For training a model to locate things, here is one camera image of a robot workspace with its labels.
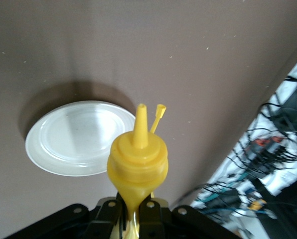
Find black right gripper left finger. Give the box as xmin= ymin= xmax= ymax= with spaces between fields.
xmin=3 ymin=194 xmax=127 ymax=239

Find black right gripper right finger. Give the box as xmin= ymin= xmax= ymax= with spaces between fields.
xmin=138 ymin=198 xmax=239 ymax=239

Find yellow squeeze bottle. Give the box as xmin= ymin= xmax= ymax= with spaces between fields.
xmin=106 ymin=103 xmax=169 ymax=239

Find white round plate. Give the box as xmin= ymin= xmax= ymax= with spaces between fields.
xmin=25 ymin=100 xmax=137 ymax=177

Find black power strip red switches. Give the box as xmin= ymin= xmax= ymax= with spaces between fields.
xmin=252 ymin=135 xmax=288 ymax=156

